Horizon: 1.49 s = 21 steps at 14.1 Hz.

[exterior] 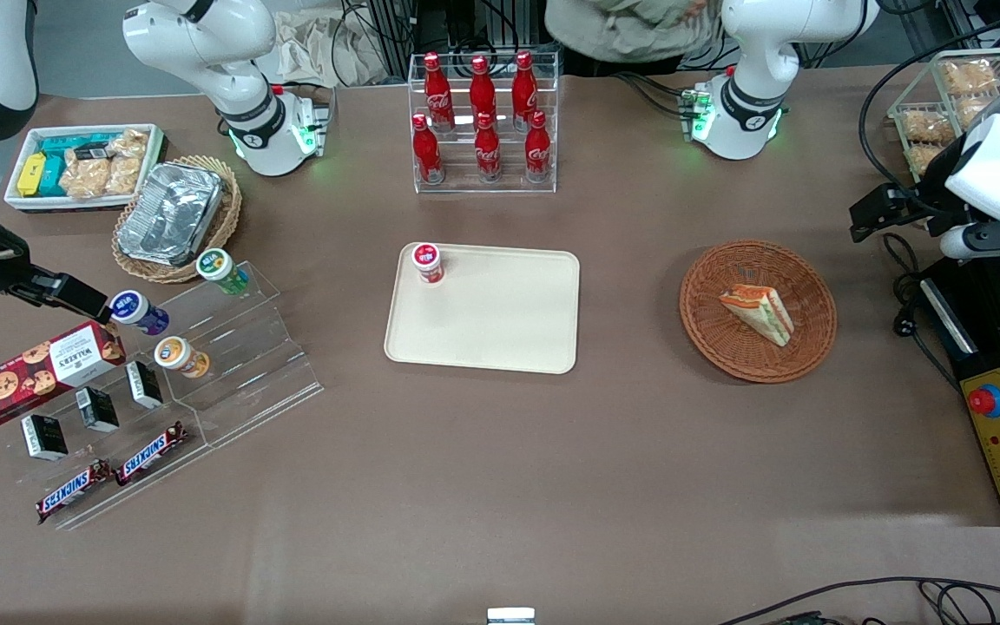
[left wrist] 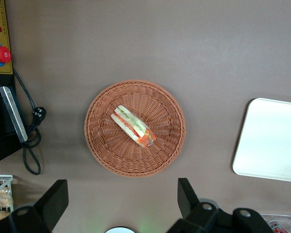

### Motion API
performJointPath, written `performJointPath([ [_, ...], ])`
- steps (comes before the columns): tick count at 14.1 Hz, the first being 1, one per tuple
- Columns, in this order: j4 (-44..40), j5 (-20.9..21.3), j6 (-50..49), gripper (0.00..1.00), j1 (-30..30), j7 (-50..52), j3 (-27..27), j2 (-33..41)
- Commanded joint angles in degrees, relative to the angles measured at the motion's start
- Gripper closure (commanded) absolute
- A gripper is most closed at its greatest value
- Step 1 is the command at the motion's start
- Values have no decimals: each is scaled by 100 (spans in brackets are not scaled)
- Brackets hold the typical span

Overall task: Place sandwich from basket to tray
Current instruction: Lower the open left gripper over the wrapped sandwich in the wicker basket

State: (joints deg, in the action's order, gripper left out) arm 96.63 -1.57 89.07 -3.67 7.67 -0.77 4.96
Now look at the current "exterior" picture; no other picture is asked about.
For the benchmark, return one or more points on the triangular sandwich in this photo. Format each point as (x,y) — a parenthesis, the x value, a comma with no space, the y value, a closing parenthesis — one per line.
(760,314)

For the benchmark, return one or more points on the small black box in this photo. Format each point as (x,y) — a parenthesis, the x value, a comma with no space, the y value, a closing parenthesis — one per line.
(97,410)
(144,384)
(44,437)

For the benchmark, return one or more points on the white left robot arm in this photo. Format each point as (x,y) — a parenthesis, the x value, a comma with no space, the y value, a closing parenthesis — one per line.
(769,52)

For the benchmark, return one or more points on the teal small box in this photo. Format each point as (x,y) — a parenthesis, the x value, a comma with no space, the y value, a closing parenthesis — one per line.
(70,143)
(53,178)

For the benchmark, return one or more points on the brown round wicker basket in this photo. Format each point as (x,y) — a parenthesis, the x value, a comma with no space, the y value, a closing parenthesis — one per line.
(726,347)

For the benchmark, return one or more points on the red cola bottle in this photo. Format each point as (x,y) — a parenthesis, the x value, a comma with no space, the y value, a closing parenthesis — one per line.
(538,148)
(426,152)
(438,95)
(483,91)
(488,152)
(524,91)

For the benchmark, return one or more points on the clear acrylic stepped stand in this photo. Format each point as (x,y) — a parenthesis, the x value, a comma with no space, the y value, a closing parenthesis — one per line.
(248,365)

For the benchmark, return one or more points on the white rectangular snack bin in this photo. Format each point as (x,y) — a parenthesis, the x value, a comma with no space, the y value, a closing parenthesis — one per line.
(18,204)

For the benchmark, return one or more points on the purple lid cup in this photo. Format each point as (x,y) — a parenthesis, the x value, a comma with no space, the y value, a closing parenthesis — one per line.
(131,308)

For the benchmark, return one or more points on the clear bag of rice crackers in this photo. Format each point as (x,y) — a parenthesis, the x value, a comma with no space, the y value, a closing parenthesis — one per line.
(924,158)
(969,76)
(927,128)
(974,108)

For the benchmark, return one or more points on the Snickers chocolate bar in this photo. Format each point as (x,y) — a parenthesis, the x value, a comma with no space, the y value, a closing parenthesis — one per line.
(151,453)
(70,493)

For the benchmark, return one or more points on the green lid cup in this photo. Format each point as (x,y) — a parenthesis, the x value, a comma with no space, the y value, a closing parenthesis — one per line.
(218,265)

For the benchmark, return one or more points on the beige cloth bag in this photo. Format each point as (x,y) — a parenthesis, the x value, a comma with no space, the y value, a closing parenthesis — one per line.
(309,52)

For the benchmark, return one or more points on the orange lid cup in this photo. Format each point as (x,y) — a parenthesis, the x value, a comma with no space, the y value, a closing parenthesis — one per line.
(174,354)

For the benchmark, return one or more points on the yellow small box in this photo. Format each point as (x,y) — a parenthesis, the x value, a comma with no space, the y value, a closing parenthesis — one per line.
(31,174)

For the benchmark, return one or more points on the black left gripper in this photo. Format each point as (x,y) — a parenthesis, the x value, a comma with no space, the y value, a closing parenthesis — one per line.
(931,180)

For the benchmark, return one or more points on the light oval wicker basket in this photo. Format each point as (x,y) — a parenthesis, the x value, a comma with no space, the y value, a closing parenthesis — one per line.
(226,217)

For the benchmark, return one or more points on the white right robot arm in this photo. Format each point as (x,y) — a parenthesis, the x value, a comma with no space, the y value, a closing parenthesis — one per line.
(205,43)

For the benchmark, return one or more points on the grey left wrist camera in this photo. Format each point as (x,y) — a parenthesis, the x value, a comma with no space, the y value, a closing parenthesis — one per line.
(999,239)

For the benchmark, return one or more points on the person in beige clothes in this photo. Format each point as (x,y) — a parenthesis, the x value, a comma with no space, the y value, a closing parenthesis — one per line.
(621,26)

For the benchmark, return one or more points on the red Walkers cookie box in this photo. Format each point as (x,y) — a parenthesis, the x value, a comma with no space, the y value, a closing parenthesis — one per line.
(31,373)

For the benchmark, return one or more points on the clear acrylic bottle rack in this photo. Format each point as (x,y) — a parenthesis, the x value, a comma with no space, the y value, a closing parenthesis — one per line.
(465,187)

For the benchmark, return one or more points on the red lid yogurt cup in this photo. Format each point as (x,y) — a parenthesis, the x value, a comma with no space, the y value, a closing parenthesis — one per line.
(428,260)

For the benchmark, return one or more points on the black equipment rack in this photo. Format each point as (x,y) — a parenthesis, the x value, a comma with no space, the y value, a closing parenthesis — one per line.
(430,26)

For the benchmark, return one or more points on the beige plastic tray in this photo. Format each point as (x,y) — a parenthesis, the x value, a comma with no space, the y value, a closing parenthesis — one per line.
(491,321)

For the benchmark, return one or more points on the aluminium foil tray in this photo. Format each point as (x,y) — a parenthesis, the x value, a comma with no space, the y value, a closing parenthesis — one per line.
(170,213)

